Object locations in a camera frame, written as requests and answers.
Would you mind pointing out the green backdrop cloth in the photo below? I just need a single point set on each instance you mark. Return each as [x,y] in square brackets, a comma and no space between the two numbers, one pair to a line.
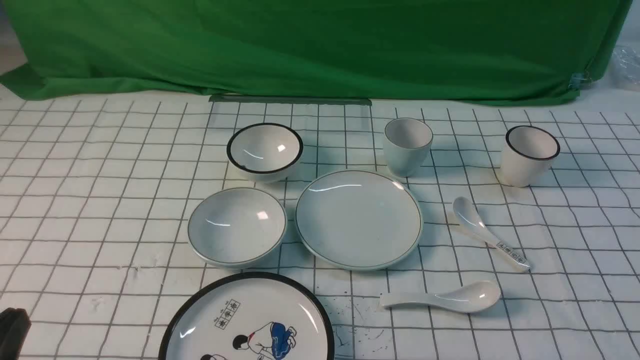
[489,52]

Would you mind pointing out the pale green cup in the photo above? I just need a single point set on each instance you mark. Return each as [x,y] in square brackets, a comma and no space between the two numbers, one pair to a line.
[407,143]

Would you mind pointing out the white black-grid tablecloth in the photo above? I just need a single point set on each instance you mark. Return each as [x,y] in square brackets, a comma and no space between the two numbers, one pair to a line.
[96,195]

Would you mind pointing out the black-rimmed white cup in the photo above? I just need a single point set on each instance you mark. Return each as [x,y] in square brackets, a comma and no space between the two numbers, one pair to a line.
[528,153]

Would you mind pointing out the black object at corner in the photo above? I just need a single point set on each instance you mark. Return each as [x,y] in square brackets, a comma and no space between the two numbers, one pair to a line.
[14,327]

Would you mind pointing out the plain white spoon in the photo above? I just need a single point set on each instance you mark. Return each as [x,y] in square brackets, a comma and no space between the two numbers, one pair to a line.
[471,298]

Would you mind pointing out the white spoon with lettering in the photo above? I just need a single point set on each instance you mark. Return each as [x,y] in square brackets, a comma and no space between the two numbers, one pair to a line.
[469,218]

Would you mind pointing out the green-rimmed white bowl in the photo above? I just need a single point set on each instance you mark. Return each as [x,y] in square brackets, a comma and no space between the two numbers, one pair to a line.
[237,227]

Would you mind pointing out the black-rimmed white bowl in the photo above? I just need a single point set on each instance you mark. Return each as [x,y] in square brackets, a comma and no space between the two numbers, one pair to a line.
[265,152]

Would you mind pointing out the metal clip on backdrop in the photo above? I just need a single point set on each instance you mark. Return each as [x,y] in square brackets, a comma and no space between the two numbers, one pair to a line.
[580,80]

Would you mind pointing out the green-rimmed white plate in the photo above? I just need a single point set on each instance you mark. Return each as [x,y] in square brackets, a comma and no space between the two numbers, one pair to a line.
[358,220]

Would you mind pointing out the black-rimmed illustrated plate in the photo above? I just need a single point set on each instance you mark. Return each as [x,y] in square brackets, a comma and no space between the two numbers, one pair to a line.
[250,316]

